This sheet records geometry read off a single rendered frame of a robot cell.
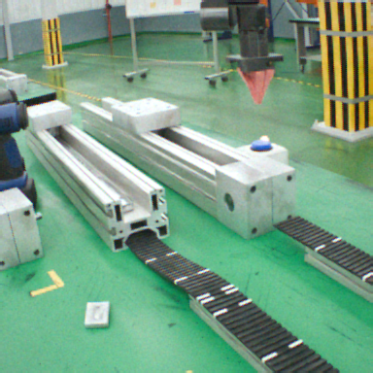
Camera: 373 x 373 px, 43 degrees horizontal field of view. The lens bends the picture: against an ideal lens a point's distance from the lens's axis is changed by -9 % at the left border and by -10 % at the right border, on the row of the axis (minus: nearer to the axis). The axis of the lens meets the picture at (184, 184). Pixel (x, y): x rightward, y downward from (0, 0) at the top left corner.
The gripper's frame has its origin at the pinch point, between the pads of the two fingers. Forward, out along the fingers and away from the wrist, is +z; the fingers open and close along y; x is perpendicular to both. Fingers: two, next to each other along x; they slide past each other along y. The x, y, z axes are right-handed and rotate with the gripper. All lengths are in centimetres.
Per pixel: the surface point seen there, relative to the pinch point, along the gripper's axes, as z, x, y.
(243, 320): 13, 42, 32
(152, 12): -4, -546, -221
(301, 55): 71, -466, -411
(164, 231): 15.8, 11.2, 27.2
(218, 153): 8.8, 1.1, 10.6
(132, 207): 11.5, 8.2, 31.0
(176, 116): 5.8, -19.9, 8.5
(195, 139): 8.0, -7.6, 10.5
